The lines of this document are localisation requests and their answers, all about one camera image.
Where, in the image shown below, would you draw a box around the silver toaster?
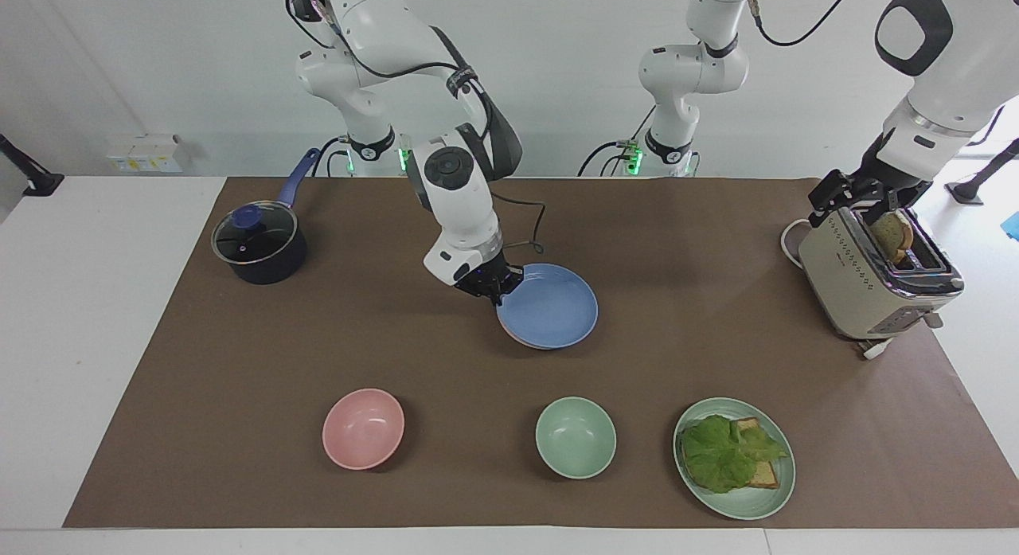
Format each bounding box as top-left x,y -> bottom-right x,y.
798,206 -> 966,342

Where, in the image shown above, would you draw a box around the white toaster cable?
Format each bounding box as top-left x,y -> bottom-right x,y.
779,218 -> 810,268

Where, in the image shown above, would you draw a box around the white wall socket box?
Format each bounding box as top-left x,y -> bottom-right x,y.
107,134 -> 183,174

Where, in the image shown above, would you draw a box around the green lettuce leaf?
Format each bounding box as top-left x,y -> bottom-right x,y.
680,414 -> 789,494

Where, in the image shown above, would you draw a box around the dark blue pot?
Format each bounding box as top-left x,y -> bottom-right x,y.
211,147 -> 322,286

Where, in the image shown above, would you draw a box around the glass pot lid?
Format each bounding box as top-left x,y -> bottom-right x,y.
212,204 -> 299,266

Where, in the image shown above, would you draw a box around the black cable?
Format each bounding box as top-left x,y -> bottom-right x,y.
744,0 -> 861,49
285,0 -> 551,256
311,135 -> 352,178
576,104 -> 658,178

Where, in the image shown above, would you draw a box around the toasted bread slice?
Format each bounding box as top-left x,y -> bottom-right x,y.
732,416 -> 782,491

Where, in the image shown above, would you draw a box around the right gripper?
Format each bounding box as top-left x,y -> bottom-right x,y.
455,252 -> 527,307

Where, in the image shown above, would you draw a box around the blue plate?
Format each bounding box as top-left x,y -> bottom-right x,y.
495,263 -> 599,350

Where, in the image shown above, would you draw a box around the black stand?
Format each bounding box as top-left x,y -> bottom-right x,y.
0,133 -> 65,198
945,137 -> 1019,206

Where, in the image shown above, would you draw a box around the pink bowl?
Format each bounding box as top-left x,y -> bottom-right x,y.
322,389 -> 405,471

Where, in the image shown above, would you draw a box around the pink plate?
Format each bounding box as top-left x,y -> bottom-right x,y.
497,316 -> 576,352

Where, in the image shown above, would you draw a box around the green bowl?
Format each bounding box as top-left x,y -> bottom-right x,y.
535,397 -> 617,480

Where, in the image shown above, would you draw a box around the green plate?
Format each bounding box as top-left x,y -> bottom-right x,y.
673,397 -> 796,521

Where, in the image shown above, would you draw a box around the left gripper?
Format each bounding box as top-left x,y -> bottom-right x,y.
807,133 -> 934,229

